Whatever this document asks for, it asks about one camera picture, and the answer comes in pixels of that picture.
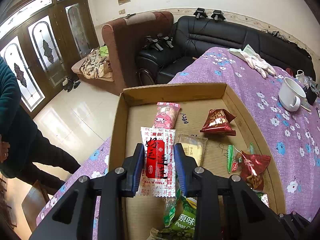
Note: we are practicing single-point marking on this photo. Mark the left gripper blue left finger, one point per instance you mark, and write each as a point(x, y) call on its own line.
point(133, 166)

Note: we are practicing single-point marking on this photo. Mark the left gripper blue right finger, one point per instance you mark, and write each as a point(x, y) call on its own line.
point(185, 166)

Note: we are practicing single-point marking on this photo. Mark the yellow cake bar packet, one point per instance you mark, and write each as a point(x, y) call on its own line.
point(193, 146)

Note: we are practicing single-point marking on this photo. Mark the green white snack packet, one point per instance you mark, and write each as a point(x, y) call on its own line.
point(179, 217)

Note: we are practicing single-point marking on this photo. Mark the green clear candy packet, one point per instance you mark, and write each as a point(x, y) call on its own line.
point(233, 159)

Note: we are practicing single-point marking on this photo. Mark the dark red triangular packet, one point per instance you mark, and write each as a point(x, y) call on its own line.
point(218, 122)

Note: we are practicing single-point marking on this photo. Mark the pink character snack packet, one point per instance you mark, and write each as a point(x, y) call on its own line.
point(166, 115)

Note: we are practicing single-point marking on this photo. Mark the dark red nut packet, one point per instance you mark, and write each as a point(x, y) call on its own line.
point(252, 169)

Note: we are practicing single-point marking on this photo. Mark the person's left hand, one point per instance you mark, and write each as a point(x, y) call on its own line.
point(4, 150)

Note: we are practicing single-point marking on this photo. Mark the brown cardboard box tray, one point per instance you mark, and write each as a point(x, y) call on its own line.
point(227, 207)

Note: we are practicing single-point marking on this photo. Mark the purple floral tablecloth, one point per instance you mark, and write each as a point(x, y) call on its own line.
point(220, 79)

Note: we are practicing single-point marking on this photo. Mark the person in dark clothes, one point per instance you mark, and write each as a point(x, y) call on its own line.
point(27, 144)

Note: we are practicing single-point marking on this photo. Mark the black leather sofa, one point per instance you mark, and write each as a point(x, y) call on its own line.
point(163, 56)

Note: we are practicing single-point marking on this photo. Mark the white cloth gloves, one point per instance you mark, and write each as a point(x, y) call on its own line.
point(254, 60)

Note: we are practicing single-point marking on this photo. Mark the white ceramic mug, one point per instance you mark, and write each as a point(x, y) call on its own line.
point(291, 95)

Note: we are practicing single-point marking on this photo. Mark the brown armchair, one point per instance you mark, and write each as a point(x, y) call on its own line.
point(124, 37)

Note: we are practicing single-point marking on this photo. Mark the small black cup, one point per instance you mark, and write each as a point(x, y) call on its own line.
point(311, 94)

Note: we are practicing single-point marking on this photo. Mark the wooden glass door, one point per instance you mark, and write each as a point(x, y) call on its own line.
point(40, 41)

